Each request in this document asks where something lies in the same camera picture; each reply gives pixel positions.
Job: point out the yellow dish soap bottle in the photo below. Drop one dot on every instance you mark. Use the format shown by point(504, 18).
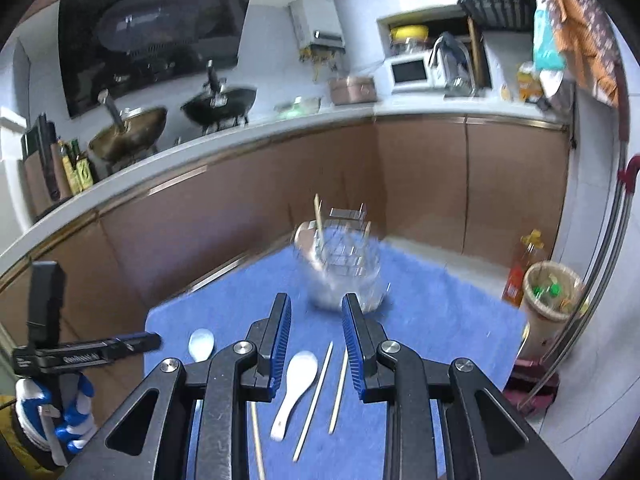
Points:
point(529, 85)

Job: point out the teal hanging bag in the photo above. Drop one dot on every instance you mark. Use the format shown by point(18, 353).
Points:
point(547, 40)

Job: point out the woven wastebasket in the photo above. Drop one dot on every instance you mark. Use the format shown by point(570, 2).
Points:
point(545, 330)

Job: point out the dark bottle with yellow label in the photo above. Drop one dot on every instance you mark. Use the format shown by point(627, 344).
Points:
point(71, 172)
point(85, 170)

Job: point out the blue towel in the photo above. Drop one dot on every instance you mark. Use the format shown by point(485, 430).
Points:
point(440, 310)

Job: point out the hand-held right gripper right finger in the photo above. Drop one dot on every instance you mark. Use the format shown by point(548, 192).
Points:
point(354, 350)

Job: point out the white plastic bag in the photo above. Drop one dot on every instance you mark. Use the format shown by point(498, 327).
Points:
point(555, 87)

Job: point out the brown kitchen cabinet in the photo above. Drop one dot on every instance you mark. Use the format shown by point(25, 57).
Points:
point(425, 185)

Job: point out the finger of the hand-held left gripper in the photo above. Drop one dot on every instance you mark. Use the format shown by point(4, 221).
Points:
point(140, 345)

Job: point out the brown rice cooker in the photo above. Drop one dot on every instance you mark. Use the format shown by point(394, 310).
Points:
point(352, 90)

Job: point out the person's left hand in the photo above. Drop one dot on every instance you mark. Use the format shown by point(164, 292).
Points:
point(35, 410)

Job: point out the white ceramic spoon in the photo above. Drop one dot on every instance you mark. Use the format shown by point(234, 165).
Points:
point(201, 345)
point(296, 385)

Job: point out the wooden board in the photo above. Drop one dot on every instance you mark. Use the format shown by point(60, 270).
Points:
point(477, 55)

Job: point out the white microwave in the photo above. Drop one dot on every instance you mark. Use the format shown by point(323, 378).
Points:
point(412, 71)

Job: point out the metal bowl with lid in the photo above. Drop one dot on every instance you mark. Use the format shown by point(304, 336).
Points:
point(297, 106)

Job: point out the cooking oil bottle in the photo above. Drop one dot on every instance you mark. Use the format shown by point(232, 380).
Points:
point(520, 275)

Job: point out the white water heater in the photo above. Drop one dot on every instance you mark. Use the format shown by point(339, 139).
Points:
point(315, 25)

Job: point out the jar with yellow lid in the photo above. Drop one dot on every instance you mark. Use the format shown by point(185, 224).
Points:
point(409, 35)

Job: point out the brass wok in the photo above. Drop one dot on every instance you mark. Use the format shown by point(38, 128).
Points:
point(130, 132)

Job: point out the black range hood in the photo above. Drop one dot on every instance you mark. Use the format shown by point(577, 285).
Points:
point(150, 35)

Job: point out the orange patterned apron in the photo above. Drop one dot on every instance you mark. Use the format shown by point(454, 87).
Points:
point(585, 30)

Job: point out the black wok with lid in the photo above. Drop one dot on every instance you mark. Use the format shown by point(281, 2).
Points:
point(220, 102)

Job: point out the wooden chopstick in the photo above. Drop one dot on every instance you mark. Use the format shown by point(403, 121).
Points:
point(338, 392)
point(313, 400)
point(257, 440)
point(317, 215)

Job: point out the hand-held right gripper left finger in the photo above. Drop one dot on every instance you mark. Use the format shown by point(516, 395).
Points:
point(281, 350)

